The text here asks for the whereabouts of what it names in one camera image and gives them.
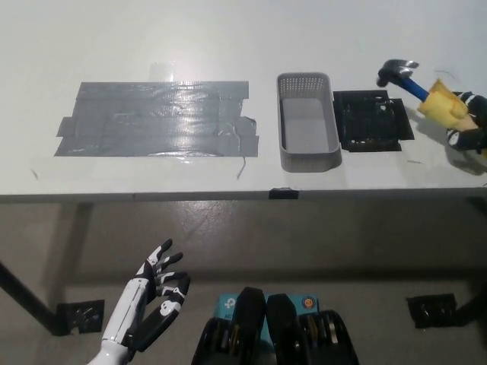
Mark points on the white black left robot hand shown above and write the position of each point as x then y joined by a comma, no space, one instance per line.
129,308

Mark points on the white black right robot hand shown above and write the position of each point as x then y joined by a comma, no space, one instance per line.
470,140

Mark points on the black teal robot torso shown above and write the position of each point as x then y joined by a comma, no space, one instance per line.
281,334

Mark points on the black table leg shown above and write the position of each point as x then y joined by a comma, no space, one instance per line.
26,296
473,306

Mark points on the grey perforated plastic basket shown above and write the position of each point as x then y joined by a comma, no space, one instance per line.
306,127

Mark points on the small black tape piece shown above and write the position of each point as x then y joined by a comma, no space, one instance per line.
283,194

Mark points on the grey duct tape patch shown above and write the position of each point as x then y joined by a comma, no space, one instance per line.
156,119

